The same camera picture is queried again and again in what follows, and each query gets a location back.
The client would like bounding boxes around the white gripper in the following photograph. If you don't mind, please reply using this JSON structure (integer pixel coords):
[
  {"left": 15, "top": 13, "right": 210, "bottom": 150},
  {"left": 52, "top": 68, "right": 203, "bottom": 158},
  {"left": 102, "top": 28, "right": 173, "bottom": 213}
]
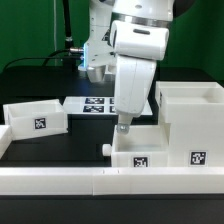
[{"left": 114, "top": 55, "right": 157, "bottom": 134}]

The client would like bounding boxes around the white front drawer box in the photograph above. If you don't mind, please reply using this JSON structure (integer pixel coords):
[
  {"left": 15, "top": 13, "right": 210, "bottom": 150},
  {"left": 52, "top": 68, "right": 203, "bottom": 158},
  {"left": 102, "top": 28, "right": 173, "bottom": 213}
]
[{"left": 102, "top": 125, "right": 168, "bottom": 168}]

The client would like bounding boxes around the white drawer box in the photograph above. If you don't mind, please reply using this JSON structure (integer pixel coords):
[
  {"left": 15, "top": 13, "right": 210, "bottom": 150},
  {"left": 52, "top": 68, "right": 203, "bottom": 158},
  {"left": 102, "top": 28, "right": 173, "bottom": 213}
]
[
  {"left": 102, "top": 125, "right": 168, "bottom": 168},
  {"left": 3, "top": 99, "right": 68, "bottom": 140}
]

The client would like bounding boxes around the white drawer cabinet frame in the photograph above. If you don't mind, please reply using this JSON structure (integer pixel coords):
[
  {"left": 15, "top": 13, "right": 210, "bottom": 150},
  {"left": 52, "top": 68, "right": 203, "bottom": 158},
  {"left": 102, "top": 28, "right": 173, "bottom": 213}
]
[{"left": 155, "top": 81, "right": 224, "bottom": 167}]

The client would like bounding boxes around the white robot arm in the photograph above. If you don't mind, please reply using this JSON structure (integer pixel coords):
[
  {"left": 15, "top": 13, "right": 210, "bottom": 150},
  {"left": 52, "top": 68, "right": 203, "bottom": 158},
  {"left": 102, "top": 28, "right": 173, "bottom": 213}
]
[{"left": 83, "top": 0, "right": 196, "bottom": 134}]

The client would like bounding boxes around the white rear drawer box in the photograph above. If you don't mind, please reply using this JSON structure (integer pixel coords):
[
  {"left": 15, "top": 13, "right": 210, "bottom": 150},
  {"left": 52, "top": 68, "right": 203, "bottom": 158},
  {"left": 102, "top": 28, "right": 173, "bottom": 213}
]
[{"left": 3, "top": 99, "right": 68, "bottom": 140}]

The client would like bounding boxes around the black pole with connector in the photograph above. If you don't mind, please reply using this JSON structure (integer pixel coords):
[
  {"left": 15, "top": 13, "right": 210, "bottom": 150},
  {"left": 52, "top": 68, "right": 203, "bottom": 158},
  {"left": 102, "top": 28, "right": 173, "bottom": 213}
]
[{"left": 62, "top": 0, "right": 83, "bottom": 71}]

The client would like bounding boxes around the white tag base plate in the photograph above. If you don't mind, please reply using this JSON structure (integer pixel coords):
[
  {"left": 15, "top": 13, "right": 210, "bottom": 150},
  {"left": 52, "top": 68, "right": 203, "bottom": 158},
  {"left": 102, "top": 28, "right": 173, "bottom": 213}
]
[{"left": 62, "top": 96, "right": 154, "bottom": 117}]

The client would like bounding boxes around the white front fence rail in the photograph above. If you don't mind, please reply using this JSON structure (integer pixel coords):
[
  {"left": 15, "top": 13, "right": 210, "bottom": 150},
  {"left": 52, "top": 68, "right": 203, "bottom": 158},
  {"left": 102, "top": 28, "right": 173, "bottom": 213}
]
[{"left": 0, "top": 167, "right": 224, "bottom": 195}]

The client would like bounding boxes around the white fence rail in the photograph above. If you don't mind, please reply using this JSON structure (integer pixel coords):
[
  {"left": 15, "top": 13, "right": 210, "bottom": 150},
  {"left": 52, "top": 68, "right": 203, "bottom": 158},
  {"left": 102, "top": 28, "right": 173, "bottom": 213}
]
[
  {"left": 0, "top": 167, "right": 224, "bottom": 195},
  {"left": 0, "top": 125, "right": 12, "bottom": 159}
]

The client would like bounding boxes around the black cable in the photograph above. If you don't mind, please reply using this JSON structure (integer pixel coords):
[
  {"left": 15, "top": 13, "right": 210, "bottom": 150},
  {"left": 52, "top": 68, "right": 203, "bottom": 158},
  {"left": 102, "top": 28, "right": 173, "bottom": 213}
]
[{"left": 2, "top": 49, "right": 84, "bottom": 73}]

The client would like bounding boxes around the white left fence rail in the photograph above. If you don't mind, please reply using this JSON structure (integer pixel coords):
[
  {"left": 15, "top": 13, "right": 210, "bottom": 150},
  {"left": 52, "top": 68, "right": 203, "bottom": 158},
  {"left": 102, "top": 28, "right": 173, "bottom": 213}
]
[{"left": 0, "top": 125, "right": 12, "bottom": 159}]

